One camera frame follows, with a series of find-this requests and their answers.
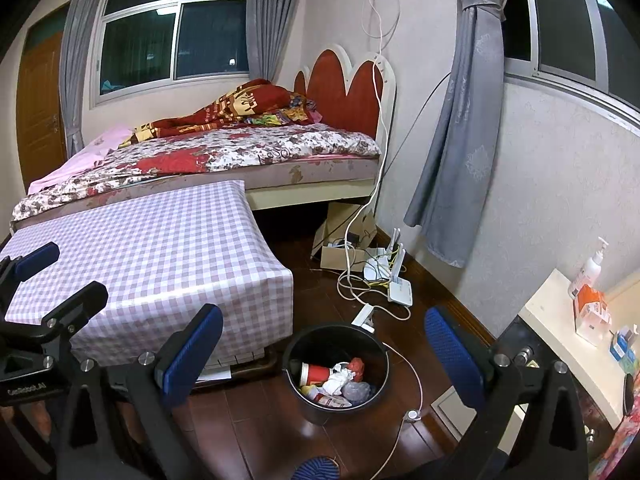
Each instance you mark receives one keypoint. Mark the brown wooden door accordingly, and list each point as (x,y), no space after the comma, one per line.
(40,110)

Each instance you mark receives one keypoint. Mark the black oval object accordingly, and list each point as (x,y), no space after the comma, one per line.
(629,395)

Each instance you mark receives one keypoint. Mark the white bed frame red headboard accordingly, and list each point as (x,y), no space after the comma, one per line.
(345,85)

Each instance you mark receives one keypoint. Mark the bed with floral blanket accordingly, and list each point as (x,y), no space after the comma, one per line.
(225,152)

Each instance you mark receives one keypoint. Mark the floral pink cloth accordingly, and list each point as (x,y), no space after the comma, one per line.
(620,447)

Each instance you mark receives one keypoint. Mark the red paper cup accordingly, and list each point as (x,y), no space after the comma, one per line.
(317,374)

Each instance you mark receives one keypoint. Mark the white paper sheet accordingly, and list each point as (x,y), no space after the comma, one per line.
(217,374)

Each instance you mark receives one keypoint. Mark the black trash bin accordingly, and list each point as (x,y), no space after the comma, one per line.
(340,340)

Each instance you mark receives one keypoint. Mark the pink checkered tablecloth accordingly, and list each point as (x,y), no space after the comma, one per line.
(150,260)

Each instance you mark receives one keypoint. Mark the worn pink mattress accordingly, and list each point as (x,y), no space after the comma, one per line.
(320,172)

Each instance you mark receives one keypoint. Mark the red printed blanket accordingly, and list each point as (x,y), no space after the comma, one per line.
(240,105)

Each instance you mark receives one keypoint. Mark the white pump bottle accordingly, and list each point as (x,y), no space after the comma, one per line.
(590,270)

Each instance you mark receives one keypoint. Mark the dark wooden table base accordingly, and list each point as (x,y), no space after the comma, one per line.
(250,367)

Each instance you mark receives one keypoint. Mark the clear plastic bag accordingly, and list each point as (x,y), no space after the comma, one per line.
(357,391)

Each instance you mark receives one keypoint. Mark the cardboard box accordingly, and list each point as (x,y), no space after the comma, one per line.
(335,260)

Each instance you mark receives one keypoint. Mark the pink blanket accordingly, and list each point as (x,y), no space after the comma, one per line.
(95,152)

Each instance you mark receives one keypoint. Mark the flat white router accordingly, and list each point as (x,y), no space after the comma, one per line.
(400,292)

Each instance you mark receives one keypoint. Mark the white red wrapper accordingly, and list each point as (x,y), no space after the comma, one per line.
(330,400)

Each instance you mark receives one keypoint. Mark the paper napkin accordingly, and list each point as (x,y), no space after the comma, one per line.
(337,377)

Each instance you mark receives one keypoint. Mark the white framed window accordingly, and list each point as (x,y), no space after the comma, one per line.
(210,40)
(560,20)

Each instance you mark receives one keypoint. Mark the orange white box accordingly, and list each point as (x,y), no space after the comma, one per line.
(590,310)

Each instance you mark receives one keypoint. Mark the grey curtain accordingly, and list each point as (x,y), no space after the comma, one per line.
(460,135)
(275,25)
(80,60)

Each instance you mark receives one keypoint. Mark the white cabinet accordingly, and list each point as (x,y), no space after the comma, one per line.
(555,325)

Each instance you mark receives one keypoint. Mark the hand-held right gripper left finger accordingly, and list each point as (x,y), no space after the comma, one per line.
(192,355)

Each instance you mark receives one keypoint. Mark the blue striped slipper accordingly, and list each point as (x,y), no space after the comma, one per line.
(315,469)

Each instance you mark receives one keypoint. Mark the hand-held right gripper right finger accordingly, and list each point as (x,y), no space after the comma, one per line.
(450,360)

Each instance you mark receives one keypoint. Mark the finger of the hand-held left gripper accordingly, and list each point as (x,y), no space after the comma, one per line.
(35,259)
(80,302)

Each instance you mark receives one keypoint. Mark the white router with antennas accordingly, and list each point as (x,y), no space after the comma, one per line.
(375,270)

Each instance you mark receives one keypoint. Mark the yellow bag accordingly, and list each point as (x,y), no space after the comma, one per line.
(306,389)

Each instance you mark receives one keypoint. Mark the blue white small box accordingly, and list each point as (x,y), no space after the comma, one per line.
(622,345)

